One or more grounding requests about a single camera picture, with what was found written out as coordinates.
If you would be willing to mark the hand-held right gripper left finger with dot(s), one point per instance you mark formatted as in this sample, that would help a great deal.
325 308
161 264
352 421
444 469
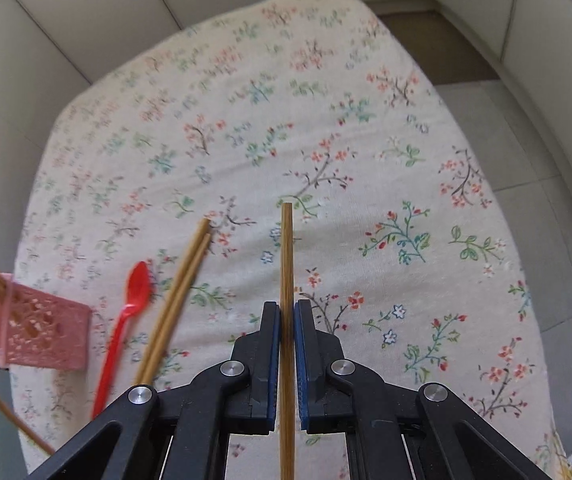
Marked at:
275 345

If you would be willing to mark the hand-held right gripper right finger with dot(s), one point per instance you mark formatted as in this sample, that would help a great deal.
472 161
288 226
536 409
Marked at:
302 350

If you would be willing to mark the pink perforated utensil holder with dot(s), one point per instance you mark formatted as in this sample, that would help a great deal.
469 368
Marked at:
41 330

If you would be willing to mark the red plastic spoon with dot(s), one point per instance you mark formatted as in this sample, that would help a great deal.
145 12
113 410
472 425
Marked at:
123 320

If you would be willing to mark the floral tablecloth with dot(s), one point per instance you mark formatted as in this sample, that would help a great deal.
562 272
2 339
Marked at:
316 110

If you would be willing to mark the brown floor mat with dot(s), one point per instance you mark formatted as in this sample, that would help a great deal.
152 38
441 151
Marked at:
430 45

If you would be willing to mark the narrow white cabinet door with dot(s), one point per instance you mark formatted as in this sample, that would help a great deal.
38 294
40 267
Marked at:
470 5

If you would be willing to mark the white cabinet drawer front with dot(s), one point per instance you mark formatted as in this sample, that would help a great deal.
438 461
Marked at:
565 50

